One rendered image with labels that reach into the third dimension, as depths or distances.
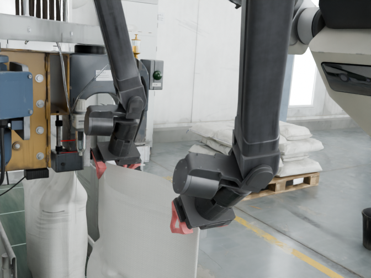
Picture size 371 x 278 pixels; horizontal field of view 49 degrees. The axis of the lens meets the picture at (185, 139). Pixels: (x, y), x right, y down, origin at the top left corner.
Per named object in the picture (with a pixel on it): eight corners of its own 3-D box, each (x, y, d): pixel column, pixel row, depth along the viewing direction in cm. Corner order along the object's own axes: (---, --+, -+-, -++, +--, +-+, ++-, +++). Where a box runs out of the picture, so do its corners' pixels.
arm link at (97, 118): (145, 98, 95) (134, 85, 102) (95, 94, 90) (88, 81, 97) (136, 144, 99) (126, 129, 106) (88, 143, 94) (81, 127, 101)
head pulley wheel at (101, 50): (110, 55, 119) (110, 46, 119) (79, 54, 115) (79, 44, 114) (99, 54, 127) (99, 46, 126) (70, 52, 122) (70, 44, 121)
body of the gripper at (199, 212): (174, 197, 75) (193, 178, 70) (218, 191, 81) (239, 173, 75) (186, 231, 72) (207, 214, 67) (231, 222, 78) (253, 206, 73)
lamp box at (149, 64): (162, 90, 127) (164, 60, 125) (149, 90, 125) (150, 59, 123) (151, 87, 133) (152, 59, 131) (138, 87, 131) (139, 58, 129)
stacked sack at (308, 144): (326, 153, 441) (328, 139, 437) (281, 158, 405) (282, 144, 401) (296, 143, 477) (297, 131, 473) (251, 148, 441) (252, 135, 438)
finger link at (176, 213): (156, 215, 81) (176, 194, 74) (186, 210, 85) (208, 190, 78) (167, 248, 78) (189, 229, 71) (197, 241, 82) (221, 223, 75)
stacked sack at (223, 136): (289, 146, 404) (291, 132, 401) (237, 152, 369) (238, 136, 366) (260, 137, 439) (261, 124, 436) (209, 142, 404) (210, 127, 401)
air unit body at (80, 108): (93, 156, 113) (93, 100, 110) (75, 158, 111) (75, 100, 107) (87, 152, 117) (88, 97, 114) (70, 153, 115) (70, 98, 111)
